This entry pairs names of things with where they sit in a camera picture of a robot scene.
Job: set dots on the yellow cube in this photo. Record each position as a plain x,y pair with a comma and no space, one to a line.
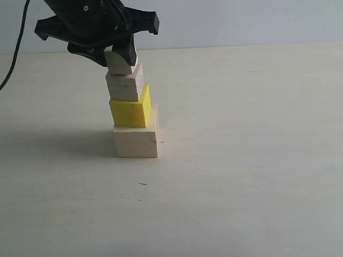
130,113

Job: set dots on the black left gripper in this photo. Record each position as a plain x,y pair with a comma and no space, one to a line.
87,25

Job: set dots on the medium wooden cube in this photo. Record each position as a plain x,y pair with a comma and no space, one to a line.
128,87

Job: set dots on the small wooden cube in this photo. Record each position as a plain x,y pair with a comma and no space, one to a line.
116,64

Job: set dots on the large wooden cube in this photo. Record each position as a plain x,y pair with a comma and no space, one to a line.
133,142

